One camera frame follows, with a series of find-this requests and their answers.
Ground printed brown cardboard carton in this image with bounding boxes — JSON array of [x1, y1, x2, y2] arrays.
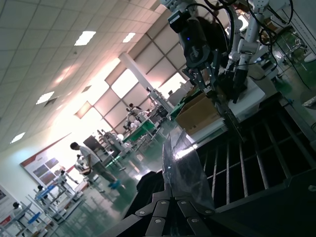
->
[[175, 92, 222, 136]]

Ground person in white shirt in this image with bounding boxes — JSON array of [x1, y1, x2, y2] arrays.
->
[[70, 142, 122, 190]]

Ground grey translucent antistatic bag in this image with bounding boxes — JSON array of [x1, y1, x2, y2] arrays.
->
[[161, 128, 215, 210]]

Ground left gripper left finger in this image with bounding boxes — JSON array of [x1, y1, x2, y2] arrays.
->
[[98, 199, 172, 237]]

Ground dark haired person at bench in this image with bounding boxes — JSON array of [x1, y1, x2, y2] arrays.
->
[[128, 103, 143, 118]]

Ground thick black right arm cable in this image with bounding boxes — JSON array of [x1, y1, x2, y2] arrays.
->
[[197, 0, 237, 54]]

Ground red framed poster board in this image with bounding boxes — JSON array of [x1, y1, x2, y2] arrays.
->
[[19, 148, 75, 186]]

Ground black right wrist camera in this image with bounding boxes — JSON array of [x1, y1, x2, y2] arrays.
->
[[167, 11, 192, 33]]

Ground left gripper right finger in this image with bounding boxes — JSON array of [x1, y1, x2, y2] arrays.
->
[[172, 199, 216, 237]]

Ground white workbench block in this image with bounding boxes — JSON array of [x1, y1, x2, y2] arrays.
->
[[228, 78, 267, 122]]

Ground black slotted plastic container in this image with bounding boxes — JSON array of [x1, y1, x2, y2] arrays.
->
[[123, 91, 316, 237]]

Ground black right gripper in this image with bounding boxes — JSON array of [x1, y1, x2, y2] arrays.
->
[[177, 19, 222, 100]]

